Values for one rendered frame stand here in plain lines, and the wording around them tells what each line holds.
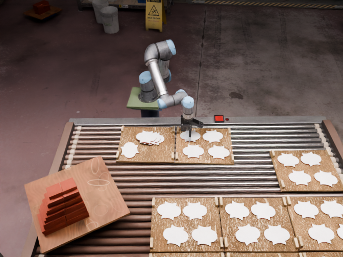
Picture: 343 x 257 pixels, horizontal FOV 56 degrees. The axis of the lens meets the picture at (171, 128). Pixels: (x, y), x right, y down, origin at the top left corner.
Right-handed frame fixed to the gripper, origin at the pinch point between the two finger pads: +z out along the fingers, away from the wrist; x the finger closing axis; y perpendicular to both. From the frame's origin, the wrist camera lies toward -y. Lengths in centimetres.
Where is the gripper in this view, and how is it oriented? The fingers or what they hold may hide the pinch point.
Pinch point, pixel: (190, 136)
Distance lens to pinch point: 244.3
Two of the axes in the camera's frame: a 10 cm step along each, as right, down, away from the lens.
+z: 0.2, 7.2, 6.9
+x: -0.5, 6.9, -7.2
